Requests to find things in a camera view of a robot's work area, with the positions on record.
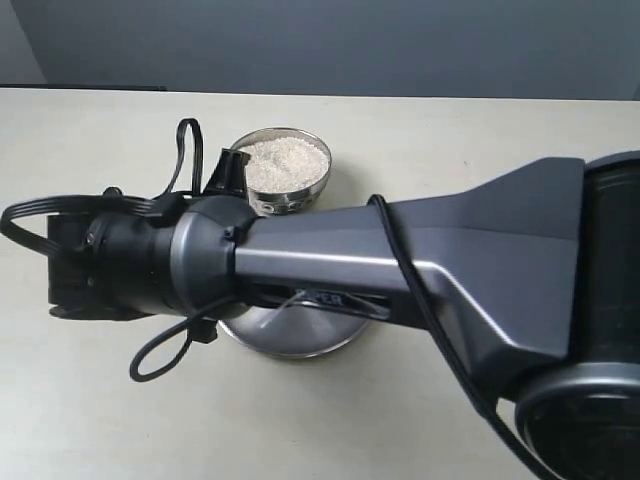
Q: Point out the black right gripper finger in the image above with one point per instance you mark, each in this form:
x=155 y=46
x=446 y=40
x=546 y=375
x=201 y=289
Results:
x=223 y=180
x=241 y=160

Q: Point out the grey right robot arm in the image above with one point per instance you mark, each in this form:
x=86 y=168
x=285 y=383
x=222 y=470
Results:
x=529 y=284

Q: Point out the steel bowl of rice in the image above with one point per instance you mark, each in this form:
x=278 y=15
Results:
x=288 y=169

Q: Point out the round steel plate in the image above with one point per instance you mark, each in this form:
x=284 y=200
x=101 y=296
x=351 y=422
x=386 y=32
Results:
x=295 y=332

